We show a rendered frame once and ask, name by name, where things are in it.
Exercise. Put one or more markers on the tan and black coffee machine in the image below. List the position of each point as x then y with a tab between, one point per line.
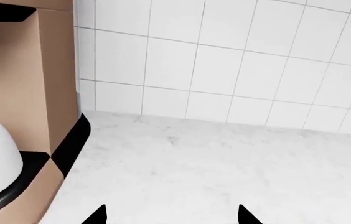
32	93

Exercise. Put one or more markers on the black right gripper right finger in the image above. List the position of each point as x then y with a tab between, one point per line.
246	217

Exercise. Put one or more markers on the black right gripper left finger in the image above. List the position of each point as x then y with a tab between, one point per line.
98	217

